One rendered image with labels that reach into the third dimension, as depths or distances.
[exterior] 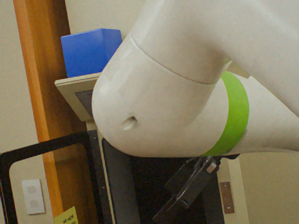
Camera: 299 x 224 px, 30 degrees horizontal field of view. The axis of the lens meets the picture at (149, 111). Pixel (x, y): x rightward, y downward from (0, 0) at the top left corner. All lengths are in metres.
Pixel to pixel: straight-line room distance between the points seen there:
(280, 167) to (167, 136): 1.08
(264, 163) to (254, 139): 0.94
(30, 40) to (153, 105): 0.73
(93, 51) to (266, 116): 0.54
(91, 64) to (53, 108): 0.17
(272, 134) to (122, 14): 0.61
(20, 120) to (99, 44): 0.80
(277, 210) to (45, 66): 0.79
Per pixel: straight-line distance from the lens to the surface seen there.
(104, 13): 1.30
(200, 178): 1.04
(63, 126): 1.34
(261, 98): 0.73
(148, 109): 0.58
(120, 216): 1.36
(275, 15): 0.47
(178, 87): 0.58
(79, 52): 1.20
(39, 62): 1.29
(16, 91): 1.93
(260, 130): 0.73
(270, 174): 1.67
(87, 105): 1.25
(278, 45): 0.46
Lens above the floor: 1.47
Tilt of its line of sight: 3 degrees down
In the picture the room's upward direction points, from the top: 9 degrees counter-clockwise
